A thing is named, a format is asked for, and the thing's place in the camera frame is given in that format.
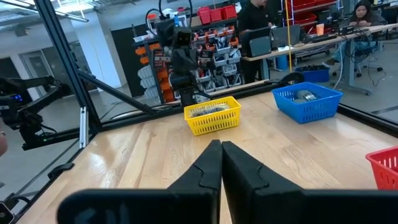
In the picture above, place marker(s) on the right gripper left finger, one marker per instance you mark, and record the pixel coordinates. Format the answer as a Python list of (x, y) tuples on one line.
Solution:
[(186, 202)]

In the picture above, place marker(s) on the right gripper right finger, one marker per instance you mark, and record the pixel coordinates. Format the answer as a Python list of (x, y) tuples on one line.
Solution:
[(264, 202)]

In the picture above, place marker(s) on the dark grey toiletry bottle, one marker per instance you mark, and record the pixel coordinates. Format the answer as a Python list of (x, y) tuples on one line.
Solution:
[(298, 100), (306, 95)]

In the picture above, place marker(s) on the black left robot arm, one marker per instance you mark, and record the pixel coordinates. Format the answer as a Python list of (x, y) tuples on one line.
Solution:
[(186, 93)]

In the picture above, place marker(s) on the black neighbouring robot arm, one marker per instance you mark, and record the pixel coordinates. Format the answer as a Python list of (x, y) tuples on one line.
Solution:
[(28, 102)]

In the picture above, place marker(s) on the parts bin shelf rack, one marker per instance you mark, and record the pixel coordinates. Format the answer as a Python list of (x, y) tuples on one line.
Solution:
[(224, 59)]

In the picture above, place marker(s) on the red storage bin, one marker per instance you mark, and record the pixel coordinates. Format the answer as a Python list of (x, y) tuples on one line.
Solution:
[(204, 15), (216, 14), (229, 12)]

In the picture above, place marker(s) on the black partition board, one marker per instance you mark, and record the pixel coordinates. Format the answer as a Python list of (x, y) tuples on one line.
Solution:
[(124, 62)]

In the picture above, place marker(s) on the yellow plastic basket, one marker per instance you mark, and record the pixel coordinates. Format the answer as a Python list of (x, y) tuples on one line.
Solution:
[(213, 124)]

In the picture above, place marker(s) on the grey laptop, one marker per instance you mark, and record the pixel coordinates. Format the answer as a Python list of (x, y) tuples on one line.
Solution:
[(256, 45), (286, 35)]

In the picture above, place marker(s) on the person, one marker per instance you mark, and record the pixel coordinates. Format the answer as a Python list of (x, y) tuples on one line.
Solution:
[(253, 18), (362, 14)]

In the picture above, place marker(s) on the blue plastic basket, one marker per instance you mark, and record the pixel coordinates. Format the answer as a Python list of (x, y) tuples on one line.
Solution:
[(311, 110)]

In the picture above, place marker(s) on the red plastic basket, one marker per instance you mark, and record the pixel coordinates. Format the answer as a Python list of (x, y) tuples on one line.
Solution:
[(385, 168)]

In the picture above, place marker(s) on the wooden work desk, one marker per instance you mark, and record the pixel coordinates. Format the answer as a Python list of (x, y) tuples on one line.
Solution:
[(311, 46)]

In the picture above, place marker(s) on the blue floor crate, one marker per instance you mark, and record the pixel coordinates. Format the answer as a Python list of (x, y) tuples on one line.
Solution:
[(312, 74)]

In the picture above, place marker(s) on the black table clamp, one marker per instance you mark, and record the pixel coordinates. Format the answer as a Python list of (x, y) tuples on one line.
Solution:
[(60, 169)]

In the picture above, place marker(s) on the orange paper cup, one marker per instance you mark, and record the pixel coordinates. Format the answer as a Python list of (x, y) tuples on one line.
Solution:
[(320, 29)]

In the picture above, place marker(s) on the person's hand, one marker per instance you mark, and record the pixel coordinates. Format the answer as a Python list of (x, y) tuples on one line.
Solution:
[(2, 144)]

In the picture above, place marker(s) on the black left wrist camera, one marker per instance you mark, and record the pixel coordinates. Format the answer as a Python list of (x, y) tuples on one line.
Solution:
[(184, 38)]

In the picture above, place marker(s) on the black curved corner bracket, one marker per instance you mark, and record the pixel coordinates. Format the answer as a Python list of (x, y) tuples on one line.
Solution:
[(292, 77)]

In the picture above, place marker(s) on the white frame bracket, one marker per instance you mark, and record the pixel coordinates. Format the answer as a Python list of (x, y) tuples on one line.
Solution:
[(84, 127)]

